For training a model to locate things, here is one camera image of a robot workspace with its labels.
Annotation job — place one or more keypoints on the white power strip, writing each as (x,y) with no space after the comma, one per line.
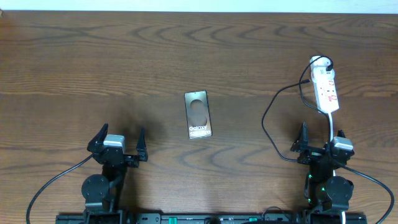
(325,89)

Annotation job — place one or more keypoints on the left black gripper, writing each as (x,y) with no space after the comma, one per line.
(140,152)

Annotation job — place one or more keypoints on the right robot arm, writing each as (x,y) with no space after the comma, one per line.
(328,194)

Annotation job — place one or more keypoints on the white USB charger plug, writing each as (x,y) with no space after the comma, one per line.
(321,61)

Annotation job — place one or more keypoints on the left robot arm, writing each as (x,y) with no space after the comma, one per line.
(102,192)

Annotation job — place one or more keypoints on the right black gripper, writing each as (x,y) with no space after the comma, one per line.
(301,140)

